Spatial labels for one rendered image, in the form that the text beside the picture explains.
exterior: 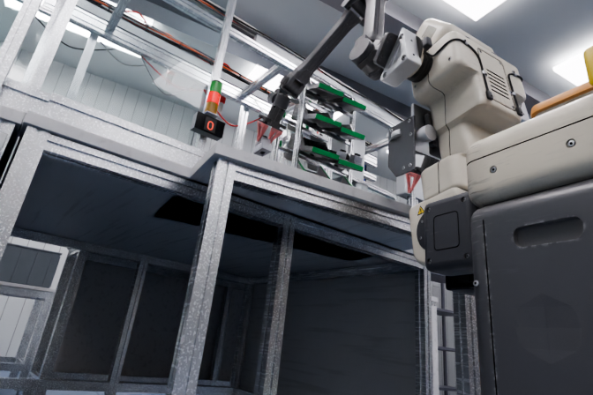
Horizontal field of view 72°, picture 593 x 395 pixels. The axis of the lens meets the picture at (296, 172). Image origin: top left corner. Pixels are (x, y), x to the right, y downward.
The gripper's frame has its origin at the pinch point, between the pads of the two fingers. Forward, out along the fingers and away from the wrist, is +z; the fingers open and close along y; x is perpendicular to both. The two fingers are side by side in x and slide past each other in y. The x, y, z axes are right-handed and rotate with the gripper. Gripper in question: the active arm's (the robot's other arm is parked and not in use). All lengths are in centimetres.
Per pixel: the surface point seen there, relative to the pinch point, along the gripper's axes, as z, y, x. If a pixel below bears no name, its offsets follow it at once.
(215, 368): 158, -77, -68
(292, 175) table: 1, 20, 57
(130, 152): 13, 53, 36
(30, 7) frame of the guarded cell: -9, 83, 15
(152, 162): 14, 47, 37
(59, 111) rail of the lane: 11, 69, 25
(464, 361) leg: 29, -42, 86
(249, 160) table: 1, 31, 55
